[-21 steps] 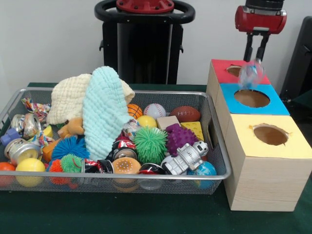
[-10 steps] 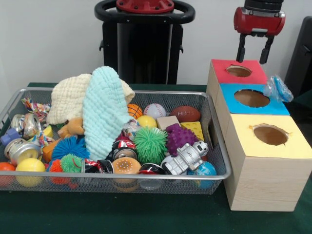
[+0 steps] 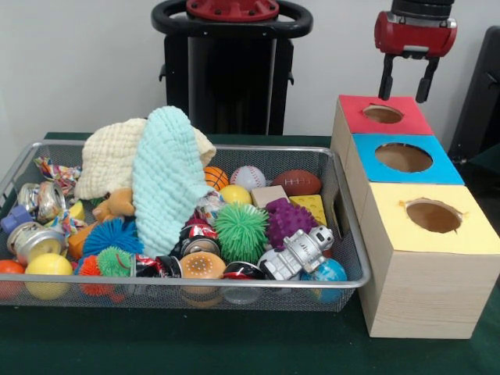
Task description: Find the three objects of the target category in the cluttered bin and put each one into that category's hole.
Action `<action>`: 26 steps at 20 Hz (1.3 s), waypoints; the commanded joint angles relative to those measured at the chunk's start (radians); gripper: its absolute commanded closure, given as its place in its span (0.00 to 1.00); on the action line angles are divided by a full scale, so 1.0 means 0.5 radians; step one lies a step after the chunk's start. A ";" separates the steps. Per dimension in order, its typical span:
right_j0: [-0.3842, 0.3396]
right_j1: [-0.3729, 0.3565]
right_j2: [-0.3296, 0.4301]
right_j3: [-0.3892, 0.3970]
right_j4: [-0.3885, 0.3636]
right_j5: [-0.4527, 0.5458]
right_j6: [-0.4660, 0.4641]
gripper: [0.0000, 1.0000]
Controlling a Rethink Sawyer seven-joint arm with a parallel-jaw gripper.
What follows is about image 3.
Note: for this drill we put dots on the blue spiky rubber ball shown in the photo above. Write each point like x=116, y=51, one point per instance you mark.
x=111, y=236

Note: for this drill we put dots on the mint green waffle cloth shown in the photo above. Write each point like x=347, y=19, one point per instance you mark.
x=168, y=176

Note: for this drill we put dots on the silver toy robot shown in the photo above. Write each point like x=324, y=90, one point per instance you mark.
x=298, y=248

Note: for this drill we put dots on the plain wooden cube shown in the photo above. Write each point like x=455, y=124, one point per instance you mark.
x=269, y=195

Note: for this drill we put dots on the cream waffle cloth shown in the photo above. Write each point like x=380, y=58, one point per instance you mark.
x=105, y=156

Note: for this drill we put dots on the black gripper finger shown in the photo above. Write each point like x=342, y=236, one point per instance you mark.
x=386, y=76
x=426, y=80

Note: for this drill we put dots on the small orange basketball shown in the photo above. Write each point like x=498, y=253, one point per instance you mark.
x=216, y=177

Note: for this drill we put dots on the black office chair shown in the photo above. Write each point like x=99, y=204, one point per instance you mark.
x=484, y=97

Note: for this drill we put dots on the green spiky rubber ball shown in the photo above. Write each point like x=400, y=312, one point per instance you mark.
x=240, y=232

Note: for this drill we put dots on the wooden box three holes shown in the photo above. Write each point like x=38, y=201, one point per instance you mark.
x=422, y=297

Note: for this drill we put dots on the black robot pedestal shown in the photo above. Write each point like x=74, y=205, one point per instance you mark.
x=226, y=86

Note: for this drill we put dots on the blue globe ball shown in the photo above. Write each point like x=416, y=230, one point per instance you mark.
x=326, y=275

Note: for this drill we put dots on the smooth yellow ball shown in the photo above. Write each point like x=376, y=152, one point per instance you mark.
x=48, y=265

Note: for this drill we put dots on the purple spiky ball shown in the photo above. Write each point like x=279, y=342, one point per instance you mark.
x=289, y=224

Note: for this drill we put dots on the small white baseball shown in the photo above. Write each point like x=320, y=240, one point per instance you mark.
x=248, y=176

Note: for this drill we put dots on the dark green table cloth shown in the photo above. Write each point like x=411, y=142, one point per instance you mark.
x=234, y=343

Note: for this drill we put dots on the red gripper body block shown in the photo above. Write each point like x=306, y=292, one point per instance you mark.
x=414, y=35

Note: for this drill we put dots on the small brown football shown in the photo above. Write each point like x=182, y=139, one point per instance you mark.
x=297, y=182

